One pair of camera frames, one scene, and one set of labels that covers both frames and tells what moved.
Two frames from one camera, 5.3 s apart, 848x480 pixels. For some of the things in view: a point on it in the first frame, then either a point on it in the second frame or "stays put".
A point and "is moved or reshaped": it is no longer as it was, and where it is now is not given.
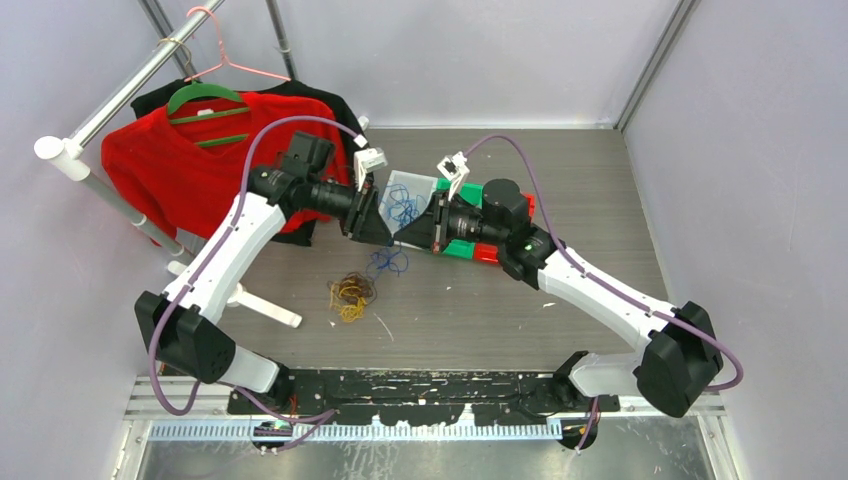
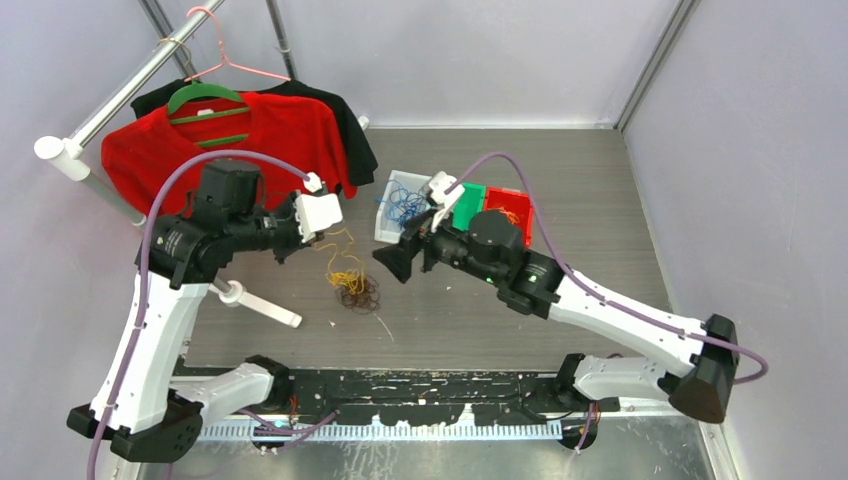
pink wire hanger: [224, 61] stays put
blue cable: [400, 206] stays put
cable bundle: [349, 295] is moved or reshaped
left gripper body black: [355, 208] -> [285, 239]
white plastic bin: [405, 196] stays put
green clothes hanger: [194, 91] stays put
